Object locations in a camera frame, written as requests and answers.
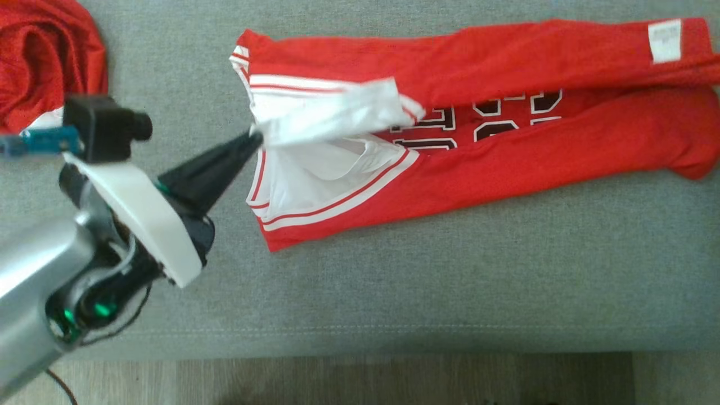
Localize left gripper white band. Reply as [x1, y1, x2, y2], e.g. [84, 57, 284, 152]
[62, 130, 264, 289]

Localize red shorts white stripes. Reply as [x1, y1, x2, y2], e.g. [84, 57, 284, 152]
[0, 0, 109, 136]

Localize red lettered basketball jersey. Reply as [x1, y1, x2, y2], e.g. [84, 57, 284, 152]
[229, 17, 720, 253]

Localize large grey sofa seat cushion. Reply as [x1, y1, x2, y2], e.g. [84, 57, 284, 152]
[0, 0, 720, 362]

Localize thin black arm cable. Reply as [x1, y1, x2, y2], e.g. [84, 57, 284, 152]
[45, 281, 154, 405]

